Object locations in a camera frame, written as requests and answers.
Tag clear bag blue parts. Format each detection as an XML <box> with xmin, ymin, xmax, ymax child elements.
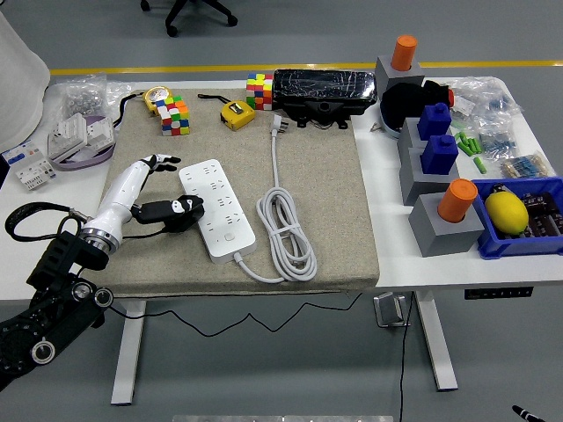
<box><xmin>477</xmin><ymin>127</ymin><xmax>518</xmax><ymax>157</ymax></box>

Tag white table leg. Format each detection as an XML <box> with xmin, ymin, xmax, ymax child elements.
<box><xmin>109</xmin><ymin>301</ymin><xmax>147</xmax><ymax>406</ymax></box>
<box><xmin>413</xmin><ymin>290</ymin><xmax>459</xmax><ymax>392</ymax></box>

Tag round yellow tape measure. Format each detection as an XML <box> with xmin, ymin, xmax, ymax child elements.
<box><xmin>114</xmin><ymin>85</ymin><xmax>173</xmax><ymax>129</ymax></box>

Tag black plug adapter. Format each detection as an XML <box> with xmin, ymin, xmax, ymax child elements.
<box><xmin>157</xmin><ymin>204</ymin><xmax>207</xmax><ymax>234</ymax></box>

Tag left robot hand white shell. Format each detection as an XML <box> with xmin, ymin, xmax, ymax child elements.
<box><xmin>82</xmin><ymin>153</ymin><xmax>206</xmax><ymax>244</ymax></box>

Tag grey-brown mat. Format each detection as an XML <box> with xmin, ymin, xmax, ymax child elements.
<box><xmin>83</xmin><ymin>87</ymin><xmax>382</xmax><ymax>301</ymax></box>

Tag clear bag of resistors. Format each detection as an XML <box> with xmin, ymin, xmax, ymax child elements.
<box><xmin>501</xmin><ymin>151</ymin><xmax>558</xmax><ymax>180</ymax></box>

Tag white circuit breaker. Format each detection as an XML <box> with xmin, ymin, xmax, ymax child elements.
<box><xmin>1</xmin><ymin>139</ymin><xmax>61</xmax><ymax>193</ymax></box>

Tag colourful puzzle cube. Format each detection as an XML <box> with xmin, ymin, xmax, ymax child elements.
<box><xmin>245</xmin><ymin>72</ymin><xmax>274</xmax><ymax>111</ymax></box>
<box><xmin>153</xmin><ymin>95</ymin><xmax>191</xmax><ymax>137</ymax></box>

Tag blue stepped block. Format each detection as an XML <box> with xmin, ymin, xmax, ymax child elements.
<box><xmin>420</xmin><ymin>135</ymin><xmax>460</xmax><ymax>177</ymax></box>
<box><xmin>416</xmin><ymin>103</ymin><xmax>453</xmax><ymax>142</ymax></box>

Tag person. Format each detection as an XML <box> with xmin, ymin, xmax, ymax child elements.
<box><xmin>0</xmin><ymin>11</ymin><xmax>52</xmax><ymax>155</ymax></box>

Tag dark electronic components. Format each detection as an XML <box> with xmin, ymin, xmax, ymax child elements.
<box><xmin>521</xmin><ymin>192</ymin><xmax>563</xmax><ymax>239</ymax></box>

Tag blue plastic bin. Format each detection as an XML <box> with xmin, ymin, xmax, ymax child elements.
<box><xmin>470</xmin><ymin>176</ymin><xmax>563</xmax><ymax>260</ymax></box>

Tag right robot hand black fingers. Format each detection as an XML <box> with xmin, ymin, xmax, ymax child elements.
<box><xmin>511</xmin><ymin>404</ymin><xmax>550</xmax><ymax>422</ymax></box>

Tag grey square block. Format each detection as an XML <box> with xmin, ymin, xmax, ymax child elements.
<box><xmin>374</xmin><ymin>55</ymin><xmax>426</xmax><ymax>91</ymax></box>
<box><xmin>397</xmin><ymin>117</ymin><xmax>430</xmax><ymax>153</ymax></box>
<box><xmin>408</xmin><ymin>193</ymin><xmax>486</xmax><ymax>258</ymax></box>
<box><xmin>398</xmin><ymin>147</ymin><xmax>461</xmax><ymax>207</ymax></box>

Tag thin black plug cord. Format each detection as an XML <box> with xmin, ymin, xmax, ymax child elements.
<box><xmin>107</xmin><ymin>228</ymin><xmax>366</xmax><ymax>338</ymax></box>

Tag orange cylinder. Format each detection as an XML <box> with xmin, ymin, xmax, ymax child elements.
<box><xmin>437</xmin><ymin>178</ymin><xmax>479</xmax><ymax>223</ymax></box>
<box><xmin>391</xmin><ymin>34</ymin><xmax>418</xmax><ymax>71</ymax></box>

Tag black office chair base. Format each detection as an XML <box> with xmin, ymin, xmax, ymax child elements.
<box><xmin>139</xmin><ymin>0</ymin><xmax>239</xmax><ymax>39</ymax></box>

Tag black table control panel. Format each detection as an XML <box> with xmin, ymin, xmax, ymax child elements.
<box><xmin>464</xmin><ymin>286</ymin><xmax>535</xmax><ymax>302</ymax></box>

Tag large clear plastic bag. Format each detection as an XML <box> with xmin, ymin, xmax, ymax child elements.
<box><xmin>448</xmin><ymin>76</ymin><xmax>525</xmax><ymax>133</ymax></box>

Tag clear bag of screws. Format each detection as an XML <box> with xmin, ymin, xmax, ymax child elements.
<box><xmin>46</xmin><ymin>74</ymin><xmax>133</xmax><ymax>128</ymax></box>

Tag silver metal hook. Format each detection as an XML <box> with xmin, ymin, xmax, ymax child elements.
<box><xmin>372</xmin><ymin>292</ymin><xmax>413</xmax><ymax>329</ymax></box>

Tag white power strip cable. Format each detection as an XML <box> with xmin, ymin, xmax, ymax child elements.
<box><xmin>231</xmin><ymin>113</ymin><xmax>318</xmax><ymax>283</ymax></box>

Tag black plastic bracket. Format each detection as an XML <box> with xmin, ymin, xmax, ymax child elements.
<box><xmin>281</xmin><ymin>99</ymin><xmax>353</xmax><ymax>131</ymax></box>

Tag black hanging cable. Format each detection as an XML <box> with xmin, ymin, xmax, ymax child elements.
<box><xmin>398</xmin><ymin>292</ymin><xmax>417</xmax><ymax>422</ymax></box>

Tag black wrapped box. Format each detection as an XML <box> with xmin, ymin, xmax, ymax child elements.
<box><xmin>272</xmin><ymin>69</ymin><xmax>378</xmax><ymax>118</ymax></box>

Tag small white packet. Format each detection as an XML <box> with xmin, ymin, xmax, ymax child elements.
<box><xmin>452</xmin><ymin>94</ymin><xmax>476</xmax><ymax>116</ymax></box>

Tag square yellow tape measure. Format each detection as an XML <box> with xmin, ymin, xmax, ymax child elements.
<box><xmin>196</xmin><ymin>92</ymin><xmax>257</xmax><ymax>132</ymax></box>

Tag white wall socket panel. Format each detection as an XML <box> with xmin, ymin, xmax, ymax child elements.
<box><xmin>85</xmin><ymin>116</ymin><xmax>116</xmax><ymax>150</ymax></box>
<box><xmin>46</xmin><ymin>113</ymin><xmax>89</xmax><ymax>160</ymax></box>

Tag black fabric bundle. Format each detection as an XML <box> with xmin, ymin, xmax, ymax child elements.
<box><xmin>380</xmin><ymin>80</ymin><xmax>450</xmax><ymax>132</ymax></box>

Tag white power strip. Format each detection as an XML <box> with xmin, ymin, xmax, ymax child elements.
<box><xmin>178</xmin><ymin>157</ymin><xmax>258</xmax><ymax>265</ymax></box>

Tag yellow lemon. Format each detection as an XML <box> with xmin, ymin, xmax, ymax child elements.
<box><xmin>484</xmin><ymin>192</ymin><xmax>530</xmax><ymax>234</ymax></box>

